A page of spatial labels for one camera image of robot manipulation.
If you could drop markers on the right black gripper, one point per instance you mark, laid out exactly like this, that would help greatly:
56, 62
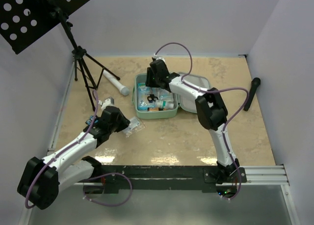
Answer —
149, 82

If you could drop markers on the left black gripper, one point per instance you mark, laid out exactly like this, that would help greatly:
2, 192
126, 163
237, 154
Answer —
124, 122

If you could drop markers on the blue plaster packet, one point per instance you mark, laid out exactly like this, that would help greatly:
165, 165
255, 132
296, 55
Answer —
142, 94

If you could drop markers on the black handled scissors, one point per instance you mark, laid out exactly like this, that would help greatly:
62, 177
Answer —
151, 97

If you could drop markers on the teal cotton swab bag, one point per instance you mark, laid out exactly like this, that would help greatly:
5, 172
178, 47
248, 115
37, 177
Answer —
164, 96

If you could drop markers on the mint green medicine case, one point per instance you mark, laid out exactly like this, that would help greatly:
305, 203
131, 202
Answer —
179, 102

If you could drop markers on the small clear plaster bag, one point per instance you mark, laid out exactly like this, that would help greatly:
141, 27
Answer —
135, 126

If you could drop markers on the brown medicine bottle orange cap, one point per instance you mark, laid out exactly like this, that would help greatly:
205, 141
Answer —
156, 109

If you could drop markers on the clear bottle green label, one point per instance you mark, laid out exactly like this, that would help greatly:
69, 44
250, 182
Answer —
164, 104

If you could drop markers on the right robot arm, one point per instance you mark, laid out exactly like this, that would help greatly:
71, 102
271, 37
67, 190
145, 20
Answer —
210, 108

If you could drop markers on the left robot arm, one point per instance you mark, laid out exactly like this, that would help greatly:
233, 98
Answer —
43, 179

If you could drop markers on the blue owl toy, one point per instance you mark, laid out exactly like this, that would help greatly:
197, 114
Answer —
88, 121

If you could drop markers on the white microphone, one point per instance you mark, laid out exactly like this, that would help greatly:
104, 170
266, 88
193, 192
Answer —
122, 89

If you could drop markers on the black microphone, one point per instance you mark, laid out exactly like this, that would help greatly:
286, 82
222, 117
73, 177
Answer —
255, 83

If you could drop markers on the black perforated music stand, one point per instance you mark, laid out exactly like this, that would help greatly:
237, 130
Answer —
23, 22

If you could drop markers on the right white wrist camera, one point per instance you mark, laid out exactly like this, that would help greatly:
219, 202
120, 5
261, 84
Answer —
155, 57

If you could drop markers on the black base frame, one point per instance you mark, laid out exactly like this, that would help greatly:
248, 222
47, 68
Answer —
198, 178

